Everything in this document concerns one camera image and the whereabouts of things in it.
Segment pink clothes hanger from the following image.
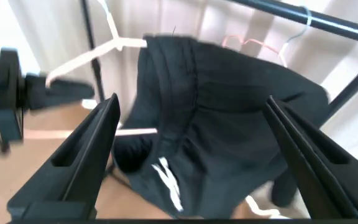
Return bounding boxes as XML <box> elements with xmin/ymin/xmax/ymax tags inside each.
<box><xmin>23</xmin><ymin>0</ymin><xmax>159</xmax><ymax>140</ymax></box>
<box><xmin>221</xmin><ymin>6</ymin><xmax>314</xmax><ymax>68</ymax></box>

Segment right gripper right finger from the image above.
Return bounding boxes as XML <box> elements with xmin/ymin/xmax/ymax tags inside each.
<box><xmin>262</xmin><ymin>95</ymin><xmax>358</xmax><ymax>219</ymax></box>

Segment black clothes rack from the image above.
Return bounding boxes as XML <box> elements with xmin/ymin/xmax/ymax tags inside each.
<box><xmin>79</xmin><ymin>0</ymin><xmax>358</xmax><ymax>116</ymax></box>

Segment black shorts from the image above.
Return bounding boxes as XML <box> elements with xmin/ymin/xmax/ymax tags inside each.
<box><xmin>111</xmin><ymin>34</ymin><xmax>331</xmax><ymax>220</ymax></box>

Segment beige curtain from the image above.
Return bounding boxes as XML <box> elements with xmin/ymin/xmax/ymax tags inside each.
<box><xmin>7</xmin><ymin>0</ymin><xmax>358</xmax><ymax>175</ymax></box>

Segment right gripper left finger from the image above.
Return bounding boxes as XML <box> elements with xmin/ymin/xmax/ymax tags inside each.
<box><xmin>6</xmin><ymin>92</ymin><xmax>121</xmax><ymax>219</ymax></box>

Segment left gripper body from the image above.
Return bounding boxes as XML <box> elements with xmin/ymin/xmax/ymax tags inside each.
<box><xmin>0</xmin><ymin>47</ymin><xmax>26</xmax><ymax>144</ymax></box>

